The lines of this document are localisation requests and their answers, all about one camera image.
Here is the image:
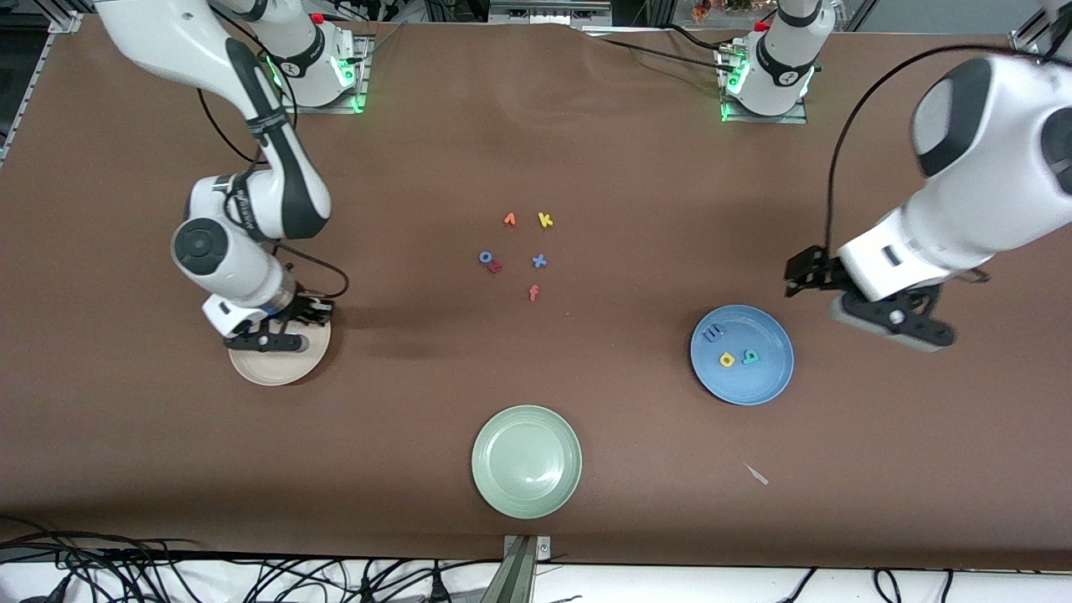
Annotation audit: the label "beige brown plate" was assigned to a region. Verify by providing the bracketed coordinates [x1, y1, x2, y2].
[229, 322, 332, 387]

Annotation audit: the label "blue plate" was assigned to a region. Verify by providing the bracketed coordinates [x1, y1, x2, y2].
[690, 304, 795, 407]

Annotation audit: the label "pale green plate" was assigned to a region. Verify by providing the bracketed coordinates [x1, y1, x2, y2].
[471, 405, 583, 520]

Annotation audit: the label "brown table cover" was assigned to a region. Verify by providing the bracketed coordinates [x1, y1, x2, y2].
[0, 13, 1072, 570]

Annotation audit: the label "dried reddish flowers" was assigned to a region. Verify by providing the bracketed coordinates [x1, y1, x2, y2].
[691, 0, 776, 22]

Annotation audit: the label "aluminium corner profile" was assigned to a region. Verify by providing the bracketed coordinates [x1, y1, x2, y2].
[1009, 0, 1064, 53]
[0, 8, 85, 168]

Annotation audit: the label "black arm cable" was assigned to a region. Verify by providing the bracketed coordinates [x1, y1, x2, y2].
[825, 44, 1056, 256]
[197, 17, 350, 302]

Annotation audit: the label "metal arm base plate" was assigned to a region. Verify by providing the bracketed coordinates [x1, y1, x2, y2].
[719, 44, 810, 125]
[278, 33, 370, 115]

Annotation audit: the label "thin black table cable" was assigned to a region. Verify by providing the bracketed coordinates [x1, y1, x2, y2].
[599, 35, 734, 72]
[664, 23, 731, 54]

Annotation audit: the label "black cable tangle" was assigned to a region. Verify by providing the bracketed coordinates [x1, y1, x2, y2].
[0, 515, 503, 603]

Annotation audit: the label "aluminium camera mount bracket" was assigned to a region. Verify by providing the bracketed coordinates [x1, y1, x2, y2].
[482, 534, 554, 603]

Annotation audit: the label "aluminium frame bar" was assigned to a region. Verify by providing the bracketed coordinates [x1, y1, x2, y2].
[488, 0, 612, 24]

